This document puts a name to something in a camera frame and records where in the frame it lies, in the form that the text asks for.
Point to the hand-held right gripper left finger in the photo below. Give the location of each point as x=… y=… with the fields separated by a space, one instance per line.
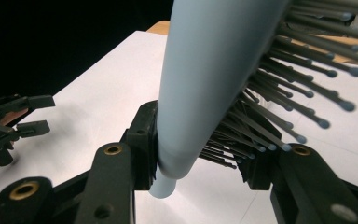
x=143 y=149

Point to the light blue hairbrush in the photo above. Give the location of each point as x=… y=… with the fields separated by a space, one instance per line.
x=205 y=77

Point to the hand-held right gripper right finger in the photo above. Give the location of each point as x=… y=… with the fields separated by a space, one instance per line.
x=258 y=175

